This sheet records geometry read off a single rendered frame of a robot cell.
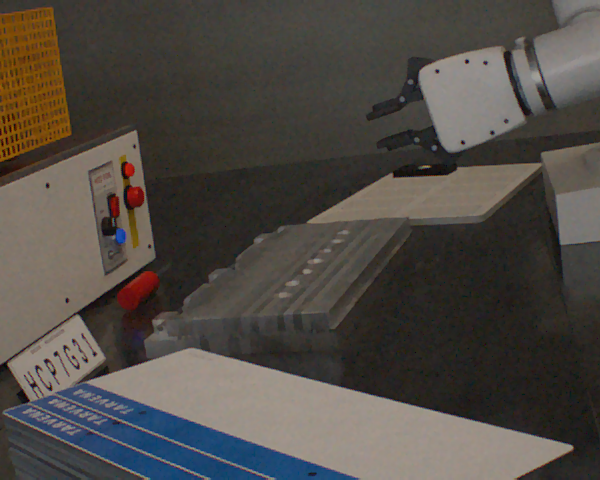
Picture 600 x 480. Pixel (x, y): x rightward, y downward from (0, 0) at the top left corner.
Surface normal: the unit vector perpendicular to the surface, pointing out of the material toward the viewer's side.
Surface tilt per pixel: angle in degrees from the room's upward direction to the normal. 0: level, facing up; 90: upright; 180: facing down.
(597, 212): 90
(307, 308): 0
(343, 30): 90
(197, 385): 0
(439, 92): 89
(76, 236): 90
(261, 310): 0
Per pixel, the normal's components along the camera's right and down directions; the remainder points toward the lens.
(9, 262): 0.96, -0.07
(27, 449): -0.78, 0.23
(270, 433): -0.13, -0.97
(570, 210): -0.11, 0.22
